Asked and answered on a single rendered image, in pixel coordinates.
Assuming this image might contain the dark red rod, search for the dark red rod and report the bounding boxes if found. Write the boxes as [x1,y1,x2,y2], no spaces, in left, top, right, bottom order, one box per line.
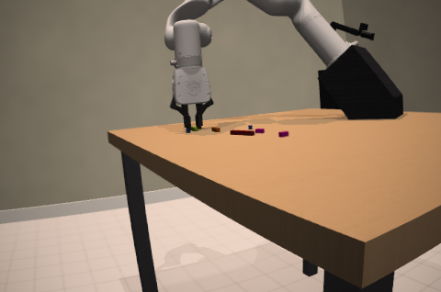
[230,130,254,136]

